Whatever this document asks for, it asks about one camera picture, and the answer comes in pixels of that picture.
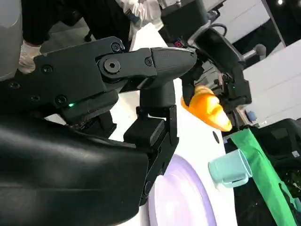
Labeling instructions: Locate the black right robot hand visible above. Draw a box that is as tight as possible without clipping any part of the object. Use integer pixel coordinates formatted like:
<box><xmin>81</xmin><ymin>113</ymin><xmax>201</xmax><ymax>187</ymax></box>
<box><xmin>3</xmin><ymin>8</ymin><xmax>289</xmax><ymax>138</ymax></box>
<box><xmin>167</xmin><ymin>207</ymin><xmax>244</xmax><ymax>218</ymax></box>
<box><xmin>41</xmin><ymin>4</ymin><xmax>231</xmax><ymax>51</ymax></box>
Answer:
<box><xmin>0</xmin><ymin>36</ymin><xmax>198</xmax><ymax>226</ymax></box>

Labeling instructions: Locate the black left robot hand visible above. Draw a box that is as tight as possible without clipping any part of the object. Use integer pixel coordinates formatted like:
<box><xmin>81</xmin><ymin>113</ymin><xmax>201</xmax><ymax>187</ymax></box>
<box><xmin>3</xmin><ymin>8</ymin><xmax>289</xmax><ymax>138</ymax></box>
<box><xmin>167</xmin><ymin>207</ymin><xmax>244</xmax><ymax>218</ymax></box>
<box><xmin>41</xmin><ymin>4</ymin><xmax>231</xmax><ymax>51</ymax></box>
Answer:
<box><xmin>182</xmin><ymin>25</ymin><xmax>253</xmax><ymax>113</ymax></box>

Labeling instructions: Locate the orange and white bread roll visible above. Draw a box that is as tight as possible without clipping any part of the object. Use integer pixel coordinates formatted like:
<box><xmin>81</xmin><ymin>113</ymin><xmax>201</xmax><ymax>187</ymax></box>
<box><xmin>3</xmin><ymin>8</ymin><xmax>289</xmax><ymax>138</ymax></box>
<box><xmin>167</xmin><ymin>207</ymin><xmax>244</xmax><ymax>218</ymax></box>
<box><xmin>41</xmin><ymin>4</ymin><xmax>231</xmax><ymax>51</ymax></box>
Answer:
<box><xmin>180</xmin><ymin>84</ymin><xmax>233</xmax><ymax>131</ymax></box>

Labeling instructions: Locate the person's hand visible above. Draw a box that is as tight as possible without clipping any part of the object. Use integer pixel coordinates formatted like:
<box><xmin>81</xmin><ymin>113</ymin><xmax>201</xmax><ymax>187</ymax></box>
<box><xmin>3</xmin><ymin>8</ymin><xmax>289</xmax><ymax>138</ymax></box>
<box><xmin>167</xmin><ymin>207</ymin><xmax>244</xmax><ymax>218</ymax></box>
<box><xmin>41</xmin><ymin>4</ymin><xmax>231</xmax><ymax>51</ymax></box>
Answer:
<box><xmin>18</xmin><ymin>39</ymin><xmax>42</xmax><ymax>74</ymax></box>

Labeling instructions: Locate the black equipment crate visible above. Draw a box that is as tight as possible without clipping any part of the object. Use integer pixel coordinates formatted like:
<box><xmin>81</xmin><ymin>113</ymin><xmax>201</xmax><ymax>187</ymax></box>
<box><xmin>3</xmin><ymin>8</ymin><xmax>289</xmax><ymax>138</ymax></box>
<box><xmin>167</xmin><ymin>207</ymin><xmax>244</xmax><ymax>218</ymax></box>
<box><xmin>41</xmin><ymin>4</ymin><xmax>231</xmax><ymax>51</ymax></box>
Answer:
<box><xmin>253</xmin><ymin>119</ymin><xmax>301</xmax><ymax>170</ymax></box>

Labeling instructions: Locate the pale green mug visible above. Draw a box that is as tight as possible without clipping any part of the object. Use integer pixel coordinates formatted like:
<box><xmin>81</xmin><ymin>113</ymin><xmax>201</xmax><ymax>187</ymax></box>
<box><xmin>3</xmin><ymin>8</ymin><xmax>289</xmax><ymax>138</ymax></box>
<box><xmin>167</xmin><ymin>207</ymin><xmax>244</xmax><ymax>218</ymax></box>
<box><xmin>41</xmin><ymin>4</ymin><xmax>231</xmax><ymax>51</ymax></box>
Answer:
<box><xmin>208</xmin><ymin>149</ymin><xmax>253</xmax><ymax>188</ymax></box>

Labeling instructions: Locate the green cloth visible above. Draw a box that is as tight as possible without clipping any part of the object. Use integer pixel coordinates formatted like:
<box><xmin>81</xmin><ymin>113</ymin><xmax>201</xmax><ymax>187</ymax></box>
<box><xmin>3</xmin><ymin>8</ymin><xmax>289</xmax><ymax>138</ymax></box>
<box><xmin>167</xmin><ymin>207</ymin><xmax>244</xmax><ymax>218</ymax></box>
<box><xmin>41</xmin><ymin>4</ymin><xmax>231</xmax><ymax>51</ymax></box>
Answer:
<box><xmin>230</xmin><ymin>128</ymin><xmax>298</xmax><ymax>226</ymax></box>

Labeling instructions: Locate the lilac plate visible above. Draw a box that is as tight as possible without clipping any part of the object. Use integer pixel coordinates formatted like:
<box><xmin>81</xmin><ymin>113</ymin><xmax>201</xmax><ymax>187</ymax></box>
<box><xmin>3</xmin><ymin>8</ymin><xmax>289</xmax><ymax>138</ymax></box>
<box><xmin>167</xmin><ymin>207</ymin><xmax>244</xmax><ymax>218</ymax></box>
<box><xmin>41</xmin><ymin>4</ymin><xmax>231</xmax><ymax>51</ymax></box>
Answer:
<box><xmin>148</xmin><ymin>154</ymin><xmax>217</xmax><ymax>226</ymax></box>

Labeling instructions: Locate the robot torso shell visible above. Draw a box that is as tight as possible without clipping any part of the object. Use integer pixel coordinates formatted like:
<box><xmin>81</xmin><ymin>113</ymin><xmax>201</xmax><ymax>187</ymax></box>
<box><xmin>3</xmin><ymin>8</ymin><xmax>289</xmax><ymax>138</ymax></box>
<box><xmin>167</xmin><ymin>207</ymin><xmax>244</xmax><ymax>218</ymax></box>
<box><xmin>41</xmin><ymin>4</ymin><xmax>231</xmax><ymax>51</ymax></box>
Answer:
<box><xmin>0</xmin><ymin>0</ymin><xmax>24</xmax><ymax>82</ymax></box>

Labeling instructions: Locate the person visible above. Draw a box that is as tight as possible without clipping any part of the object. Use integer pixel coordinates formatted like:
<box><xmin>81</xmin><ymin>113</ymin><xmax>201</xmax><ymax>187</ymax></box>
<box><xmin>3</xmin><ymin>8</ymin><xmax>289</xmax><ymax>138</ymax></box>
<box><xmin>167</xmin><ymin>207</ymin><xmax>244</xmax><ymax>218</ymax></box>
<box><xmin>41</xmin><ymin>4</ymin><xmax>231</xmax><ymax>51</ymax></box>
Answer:
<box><xmin>21</xmin><ymin>0</ymin><xmax>163</xmax><ymax>47</ymax></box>

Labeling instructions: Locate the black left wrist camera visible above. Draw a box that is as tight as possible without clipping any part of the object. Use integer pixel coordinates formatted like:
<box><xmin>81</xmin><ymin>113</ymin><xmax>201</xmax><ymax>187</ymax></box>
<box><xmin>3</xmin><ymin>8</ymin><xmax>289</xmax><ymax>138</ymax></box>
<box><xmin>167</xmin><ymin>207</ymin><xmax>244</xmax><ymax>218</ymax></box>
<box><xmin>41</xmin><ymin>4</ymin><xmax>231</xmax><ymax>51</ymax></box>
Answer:
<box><xmin>161</xmin><ymin>0</ymin><xmax>208</xmax><ymax>46</ymax></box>

